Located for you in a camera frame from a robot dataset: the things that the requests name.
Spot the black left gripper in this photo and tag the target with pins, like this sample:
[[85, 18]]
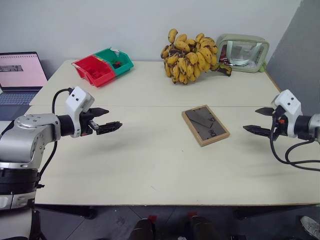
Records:
[[86, 125]]

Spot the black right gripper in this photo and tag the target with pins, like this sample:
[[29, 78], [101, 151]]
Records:
[[277, 125]]

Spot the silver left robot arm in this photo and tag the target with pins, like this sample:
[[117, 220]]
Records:
[[22, 140]]

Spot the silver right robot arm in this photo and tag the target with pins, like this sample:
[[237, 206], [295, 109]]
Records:
[[311, 125]]

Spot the red plastic parts bin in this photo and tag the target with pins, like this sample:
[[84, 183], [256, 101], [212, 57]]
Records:
[[95, 71]]

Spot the green plastic parts bin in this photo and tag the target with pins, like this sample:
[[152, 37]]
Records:
[[117, 62]]

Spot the pale green transparent pouch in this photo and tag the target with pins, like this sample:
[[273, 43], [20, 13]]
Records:
[[246, 53]]

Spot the red snack packet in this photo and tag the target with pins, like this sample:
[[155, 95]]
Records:
[[223, 53]]

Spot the yellow banana bunch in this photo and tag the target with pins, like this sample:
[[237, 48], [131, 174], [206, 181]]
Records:
[[190, 57]]

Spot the grey laptop with pink screen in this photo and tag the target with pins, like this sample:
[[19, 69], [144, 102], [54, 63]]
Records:
[[18, 75]]

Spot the grey sneaker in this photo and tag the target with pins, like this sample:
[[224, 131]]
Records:
[[311, 226]]

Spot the black stand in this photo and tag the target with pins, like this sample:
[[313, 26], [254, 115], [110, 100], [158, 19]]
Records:
[[36, 222]]

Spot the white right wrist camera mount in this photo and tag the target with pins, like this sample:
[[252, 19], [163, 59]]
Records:
[[290, 102]]

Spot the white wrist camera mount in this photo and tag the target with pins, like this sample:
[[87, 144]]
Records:
[[76, 100], [290, 102]]

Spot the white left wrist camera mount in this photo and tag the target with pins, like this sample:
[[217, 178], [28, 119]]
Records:
[[76, 100]]

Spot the wooden block with gray face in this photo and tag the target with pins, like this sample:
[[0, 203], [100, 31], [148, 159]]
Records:
[[205, 125]]

